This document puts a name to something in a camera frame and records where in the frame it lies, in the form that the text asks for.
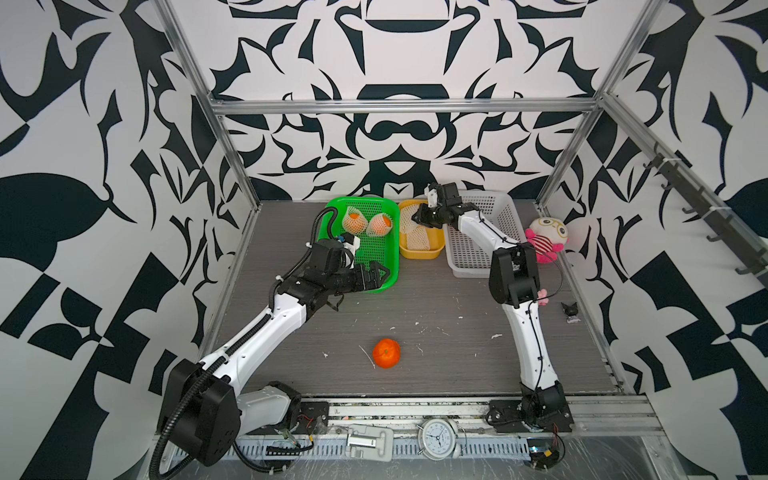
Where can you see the yellow plastic tub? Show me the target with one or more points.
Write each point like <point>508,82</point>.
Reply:
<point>436,237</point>

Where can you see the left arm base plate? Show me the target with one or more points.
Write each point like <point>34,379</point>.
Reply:
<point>302,418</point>

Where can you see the white perforated plastic basket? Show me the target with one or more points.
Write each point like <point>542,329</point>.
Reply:
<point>465,258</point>

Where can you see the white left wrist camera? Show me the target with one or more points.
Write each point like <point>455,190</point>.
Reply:
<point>350,242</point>

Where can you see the small circuit board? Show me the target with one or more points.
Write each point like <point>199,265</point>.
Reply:
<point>543,455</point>

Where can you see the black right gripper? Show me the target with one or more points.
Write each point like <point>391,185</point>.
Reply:
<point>421,217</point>

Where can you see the green plastic basket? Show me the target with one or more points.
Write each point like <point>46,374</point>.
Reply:
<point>385,250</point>

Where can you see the white analog clock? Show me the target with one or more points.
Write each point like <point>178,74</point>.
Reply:
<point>438,439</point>

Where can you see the white rectangular device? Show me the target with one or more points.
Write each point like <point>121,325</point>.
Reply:
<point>369,443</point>

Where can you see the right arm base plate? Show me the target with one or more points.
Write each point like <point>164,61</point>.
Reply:
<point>528,416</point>

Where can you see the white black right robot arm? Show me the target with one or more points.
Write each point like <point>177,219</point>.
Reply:
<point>514,283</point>

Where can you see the small pink pig toy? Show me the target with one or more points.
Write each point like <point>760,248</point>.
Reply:
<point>542,297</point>

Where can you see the pink white plush doll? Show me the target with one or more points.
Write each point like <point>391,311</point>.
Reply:
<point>548,236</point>

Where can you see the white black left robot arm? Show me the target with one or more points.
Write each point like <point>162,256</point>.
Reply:
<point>204,410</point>

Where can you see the white foam net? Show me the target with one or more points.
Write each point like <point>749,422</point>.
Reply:
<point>407,224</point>
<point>418,239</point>

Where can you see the netted orange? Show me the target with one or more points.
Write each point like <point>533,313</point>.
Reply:
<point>387,353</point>
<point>354,221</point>
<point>380,225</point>

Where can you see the small black figurine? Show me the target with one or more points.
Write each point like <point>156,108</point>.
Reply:
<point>571,311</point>

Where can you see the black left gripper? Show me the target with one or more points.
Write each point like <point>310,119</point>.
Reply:
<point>370,283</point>

